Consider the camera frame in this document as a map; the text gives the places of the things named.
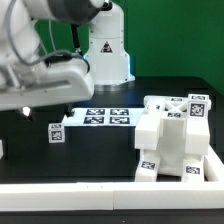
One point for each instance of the white chair seat part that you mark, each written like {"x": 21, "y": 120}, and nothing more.
{"x": 171, "y": 163}

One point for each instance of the white part at left edge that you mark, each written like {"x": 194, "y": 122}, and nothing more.
{"x": 1, "y": 149}

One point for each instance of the small white tagged block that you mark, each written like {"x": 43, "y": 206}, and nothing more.
{"x": 56, "y": 133}

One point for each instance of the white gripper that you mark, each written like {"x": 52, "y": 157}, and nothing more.
{"x": 65, "y": 82}

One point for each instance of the white long chair side front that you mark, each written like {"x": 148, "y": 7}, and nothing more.
{"x": 164, "y": 125}

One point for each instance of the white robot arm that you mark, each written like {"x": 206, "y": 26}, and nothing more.
{"x": 30, "y": 76}

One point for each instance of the small white tagged cube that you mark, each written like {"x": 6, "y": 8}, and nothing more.
{"x": 198, "y": 106}

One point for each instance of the black camera stand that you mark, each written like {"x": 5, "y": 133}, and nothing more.
{"x": 75, "y": 37}

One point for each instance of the white chair back panel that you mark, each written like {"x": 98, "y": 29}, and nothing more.
{"x": 103, "y": 117}

